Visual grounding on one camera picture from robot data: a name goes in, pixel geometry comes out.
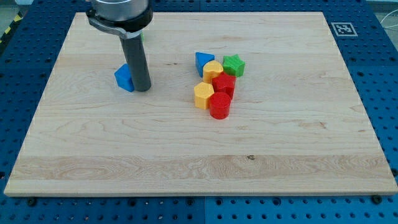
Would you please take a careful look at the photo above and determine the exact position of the blue triangle block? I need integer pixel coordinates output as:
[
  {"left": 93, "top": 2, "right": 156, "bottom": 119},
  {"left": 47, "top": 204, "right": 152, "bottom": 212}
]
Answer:
[{"left": 195, "top": 52, "right": 215, "bottom": 77}]

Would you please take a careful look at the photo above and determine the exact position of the yellow hexagon block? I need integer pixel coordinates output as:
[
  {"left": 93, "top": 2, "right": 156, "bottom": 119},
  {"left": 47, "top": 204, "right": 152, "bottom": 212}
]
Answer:
[{"left": 193, "top": 82, "right": 215, "bottom": 110}]

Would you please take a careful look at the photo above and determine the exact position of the red cylinder block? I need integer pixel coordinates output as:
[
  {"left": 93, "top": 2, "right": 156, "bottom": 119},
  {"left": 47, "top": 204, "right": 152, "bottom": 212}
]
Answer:
[{"left": 209, "top": 92, "right": 231, "bottom": 119}]

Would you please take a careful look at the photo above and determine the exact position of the light wooden board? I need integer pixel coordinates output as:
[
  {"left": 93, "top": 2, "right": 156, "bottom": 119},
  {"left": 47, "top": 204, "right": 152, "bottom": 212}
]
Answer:
[{"left": 4, "top": 12, "right": 397, "bottom": 197}]

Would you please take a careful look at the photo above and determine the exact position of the blue cube block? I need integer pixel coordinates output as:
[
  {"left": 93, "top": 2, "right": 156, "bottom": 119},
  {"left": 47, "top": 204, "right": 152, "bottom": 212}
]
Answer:
[{"left": 114, "top": 63, "right": 134, "bottom": 92}]

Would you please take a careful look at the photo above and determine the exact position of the green star block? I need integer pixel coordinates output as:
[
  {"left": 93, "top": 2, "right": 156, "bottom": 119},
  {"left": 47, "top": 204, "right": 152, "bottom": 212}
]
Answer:
[{"left": 223, "top": 54, "right": 245, "bottom": 77}]

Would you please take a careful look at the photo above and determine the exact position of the red pentagon-like block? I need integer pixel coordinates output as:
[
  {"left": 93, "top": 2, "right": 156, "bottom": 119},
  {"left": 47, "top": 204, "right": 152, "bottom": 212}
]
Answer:
[{"left": 211, "top": 72, "right": 236, "bottom": 99}]

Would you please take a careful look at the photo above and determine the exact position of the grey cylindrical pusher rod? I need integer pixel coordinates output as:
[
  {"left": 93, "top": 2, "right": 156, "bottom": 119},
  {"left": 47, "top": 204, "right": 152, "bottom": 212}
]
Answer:
[{"left": 120, "top": 31, "right": 152, "bottom": 92}]

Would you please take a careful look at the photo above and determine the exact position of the white cable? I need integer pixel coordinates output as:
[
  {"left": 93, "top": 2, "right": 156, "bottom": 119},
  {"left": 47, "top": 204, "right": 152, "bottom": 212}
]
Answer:
[{"left": 379, "top": 8, "right": 398, "bottom": 29}]

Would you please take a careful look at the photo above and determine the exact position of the white fiducial marker tag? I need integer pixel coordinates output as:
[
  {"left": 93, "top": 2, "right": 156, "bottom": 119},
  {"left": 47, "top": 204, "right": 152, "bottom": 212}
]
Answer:
[{"left": 331, "top": 22, "right": 358, "bottom": 37}]

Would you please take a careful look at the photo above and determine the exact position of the yellow heart block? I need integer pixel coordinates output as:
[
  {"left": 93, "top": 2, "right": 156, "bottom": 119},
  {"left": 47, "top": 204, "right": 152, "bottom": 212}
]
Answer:
[{"left": 203, "top": 60, "right": 223, "bottom": 83}]

